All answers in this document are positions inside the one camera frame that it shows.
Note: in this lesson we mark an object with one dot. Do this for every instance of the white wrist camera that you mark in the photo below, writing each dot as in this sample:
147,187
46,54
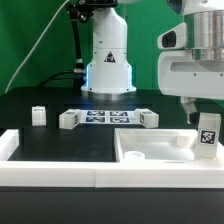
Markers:
175,38

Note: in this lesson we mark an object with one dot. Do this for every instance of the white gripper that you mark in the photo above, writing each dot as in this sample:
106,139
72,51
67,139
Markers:
180,75

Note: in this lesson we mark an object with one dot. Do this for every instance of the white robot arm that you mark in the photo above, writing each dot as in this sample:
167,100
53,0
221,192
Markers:
109,75

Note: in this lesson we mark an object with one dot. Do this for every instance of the blue marker sheet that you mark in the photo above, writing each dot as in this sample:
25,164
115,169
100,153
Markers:
108,117

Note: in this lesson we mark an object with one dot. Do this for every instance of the white U-shaped fence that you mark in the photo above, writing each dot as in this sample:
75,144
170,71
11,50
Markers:
99,175

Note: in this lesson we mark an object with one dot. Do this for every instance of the white square tabletop part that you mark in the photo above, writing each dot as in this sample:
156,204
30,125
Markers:
154,147

